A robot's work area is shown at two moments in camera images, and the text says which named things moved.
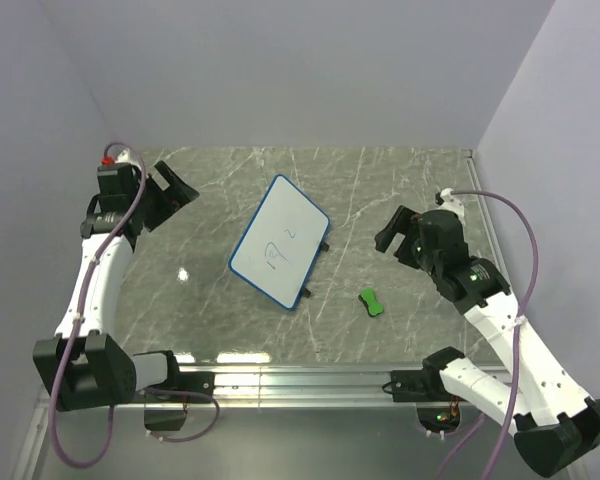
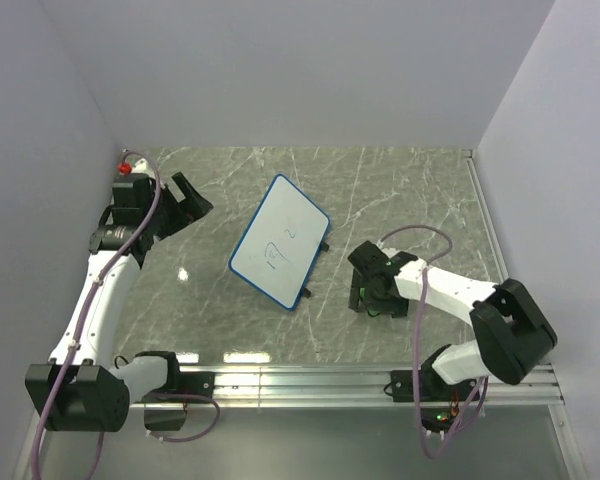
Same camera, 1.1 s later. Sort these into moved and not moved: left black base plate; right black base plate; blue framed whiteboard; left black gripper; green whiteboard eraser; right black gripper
Moved: right black gripper; left black gripper
Not moved: green whiteboard eraser; left black base plate; blue framed whiteboard; right black base plate
